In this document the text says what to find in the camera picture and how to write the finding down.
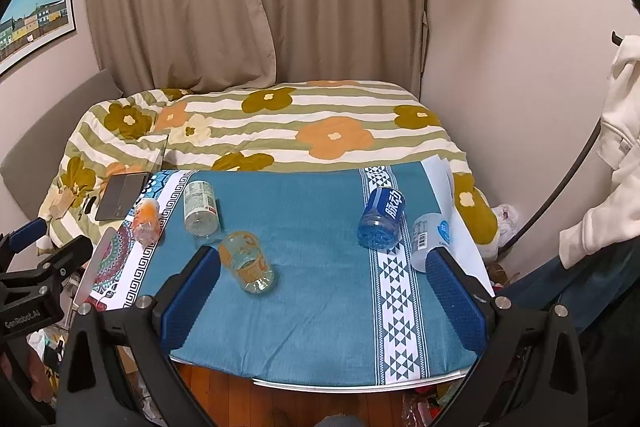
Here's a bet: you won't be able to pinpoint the grey padded headboard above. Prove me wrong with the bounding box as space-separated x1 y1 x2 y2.
0 68 124 228

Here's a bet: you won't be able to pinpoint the clear bottle green label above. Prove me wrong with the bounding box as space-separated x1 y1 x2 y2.
183 180 224 241

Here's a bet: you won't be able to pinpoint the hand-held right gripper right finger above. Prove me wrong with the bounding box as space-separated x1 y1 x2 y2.
425 246 584 427

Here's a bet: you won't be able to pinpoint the clear bottle white blue label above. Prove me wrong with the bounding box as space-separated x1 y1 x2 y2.
411 212 454 274

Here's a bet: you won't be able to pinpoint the white plastic bag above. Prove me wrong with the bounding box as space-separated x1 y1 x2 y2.
492 203 522 229

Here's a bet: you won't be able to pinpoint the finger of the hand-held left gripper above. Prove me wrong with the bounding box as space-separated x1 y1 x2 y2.
25 236 96 292
0 217 49 266

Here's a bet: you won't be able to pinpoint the orange plastic bottle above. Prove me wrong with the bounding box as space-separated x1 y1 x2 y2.
131 198 162 247

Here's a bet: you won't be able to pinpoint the orange print glass cup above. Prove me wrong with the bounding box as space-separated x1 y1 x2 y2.
218 231 276 294

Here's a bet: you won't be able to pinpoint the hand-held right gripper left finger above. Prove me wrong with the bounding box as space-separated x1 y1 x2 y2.
57 246 222 427

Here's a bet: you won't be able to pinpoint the mandala patterned cloth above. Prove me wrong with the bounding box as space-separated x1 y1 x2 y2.
75 169 199 311

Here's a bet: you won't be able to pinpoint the grey laptop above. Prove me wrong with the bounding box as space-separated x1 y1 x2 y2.
94 134 171 223

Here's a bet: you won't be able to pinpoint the wall poster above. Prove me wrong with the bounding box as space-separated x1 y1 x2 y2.
0 0 77 78

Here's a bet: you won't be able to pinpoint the blue jeans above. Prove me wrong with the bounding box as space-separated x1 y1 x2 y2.
505 239 640 339

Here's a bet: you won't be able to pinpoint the blue tablecloth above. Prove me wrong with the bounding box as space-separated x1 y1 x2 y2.
117 162 493 388

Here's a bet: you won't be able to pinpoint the floral striped blanket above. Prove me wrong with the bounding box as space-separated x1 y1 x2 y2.
39 79 501 259

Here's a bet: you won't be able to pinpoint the white paper sheet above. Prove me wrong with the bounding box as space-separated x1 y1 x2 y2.
420 154 494 294

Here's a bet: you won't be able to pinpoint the blue plastic bottle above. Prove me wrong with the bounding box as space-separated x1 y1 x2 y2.
357 186 407 251

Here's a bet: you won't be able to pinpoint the white hoodie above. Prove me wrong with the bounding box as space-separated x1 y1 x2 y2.
558 34 640 271

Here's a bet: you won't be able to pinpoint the black curved tube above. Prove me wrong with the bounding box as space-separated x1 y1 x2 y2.
500 117 604 254

